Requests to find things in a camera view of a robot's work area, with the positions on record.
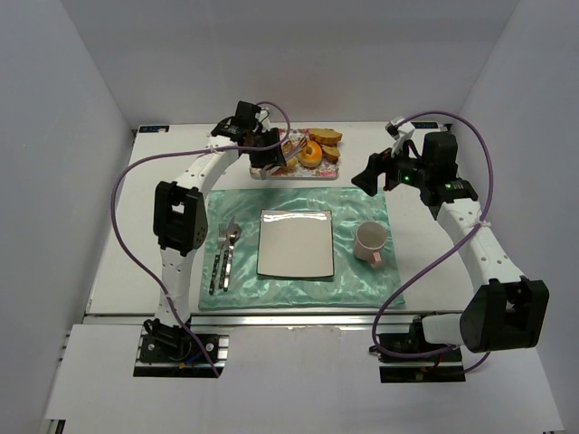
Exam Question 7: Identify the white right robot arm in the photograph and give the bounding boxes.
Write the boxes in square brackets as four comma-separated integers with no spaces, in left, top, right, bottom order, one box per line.
[352,132,549,358]

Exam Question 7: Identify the knife with patterned handle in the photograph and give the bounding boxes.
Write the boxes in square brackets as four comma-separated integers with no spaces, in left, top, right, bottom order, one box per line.
[226,217,235,237]

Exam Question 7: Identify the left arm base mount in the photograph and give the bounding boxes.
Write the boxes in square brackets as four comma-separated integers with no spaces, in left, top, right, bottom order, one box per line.
[133,319,229,379]

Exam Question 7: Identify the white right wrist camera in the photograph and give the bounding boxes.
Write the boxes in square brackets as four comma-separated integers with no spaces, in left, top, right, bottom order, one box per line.
[385,117,415,156]

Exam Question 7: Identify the green satin placemat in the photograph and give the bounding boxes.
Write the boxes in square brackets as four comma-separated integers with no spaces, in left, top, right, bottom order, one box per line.
[197,187,401,311]

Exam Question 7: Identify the white square plate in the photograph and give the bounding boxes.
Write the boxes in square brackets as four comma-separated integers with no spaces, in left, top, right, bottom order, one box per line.
[257,210,335,280]

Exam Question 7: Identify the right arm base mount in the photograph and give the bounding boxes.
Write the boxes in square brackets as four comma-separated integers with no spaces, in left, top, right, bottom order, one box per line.
[368,316,466,384]

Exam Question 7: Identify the floral rectangular tray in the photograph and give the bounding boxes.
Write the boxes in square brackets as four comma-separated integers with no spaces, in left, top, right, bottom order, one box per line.
[250,127,340,180]

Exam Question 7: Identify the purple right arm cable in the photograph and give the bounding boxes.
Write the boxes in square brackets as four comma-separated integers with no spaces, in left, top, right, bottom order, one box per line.
[371,109,494,373]

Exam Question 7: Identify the small herb bread slice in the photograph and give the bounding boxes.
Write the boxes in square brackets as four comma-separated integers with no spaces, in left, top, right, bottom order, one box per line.
[320,145,341,164]

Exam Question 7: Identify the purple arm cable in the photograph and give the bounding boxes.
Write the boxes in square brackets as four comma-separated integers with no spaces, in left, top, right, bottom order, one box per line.
[371,109,494,373]
[111,100,293,377]

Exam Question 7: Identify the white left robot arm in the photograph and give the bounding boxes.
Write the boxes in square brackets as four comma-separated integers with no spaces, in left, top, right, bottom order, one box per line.
[153,101,286,327]

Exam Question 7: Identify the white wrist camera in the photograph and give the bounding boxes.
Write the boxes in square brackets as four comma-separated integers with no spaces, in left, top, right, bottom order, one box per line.
[254,107,271,132]
[385,117,415,156]

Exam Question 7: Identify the orange ring bagel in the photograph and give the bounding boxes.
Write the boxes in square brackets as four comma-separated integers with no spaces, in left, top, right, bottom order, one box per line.
[297,140,323,168]

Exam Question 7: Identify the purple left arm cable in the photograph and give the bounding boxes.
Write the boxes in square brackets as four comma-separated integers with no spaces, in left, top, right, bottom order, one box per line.
[111,100,293,377]

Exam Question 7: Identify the pink mug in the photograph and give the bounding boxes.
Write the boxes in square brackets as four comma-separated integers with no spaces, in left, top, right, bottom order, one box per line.
[353,222,388,269]

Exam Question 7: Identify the fork with patterned handle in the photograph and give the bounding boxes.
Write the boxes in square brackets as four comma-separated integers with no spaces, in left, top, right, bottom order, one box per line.
[209,223,227,296]

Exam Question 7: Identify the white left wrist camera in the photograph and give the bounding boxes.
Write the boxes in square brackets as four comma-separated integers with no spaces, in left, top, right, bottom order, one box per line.
[254,107,271,132]

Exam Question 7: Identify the spoon with patterned handle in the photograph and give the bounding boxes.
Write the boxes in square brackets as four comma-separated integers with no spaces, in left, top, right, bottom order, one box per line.
[219,223,242,292]

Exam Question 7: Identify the large herb bread slice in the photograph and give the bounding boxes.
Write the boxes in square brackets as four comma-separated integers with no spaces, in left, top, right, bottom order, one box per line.
[308,128,343,146]

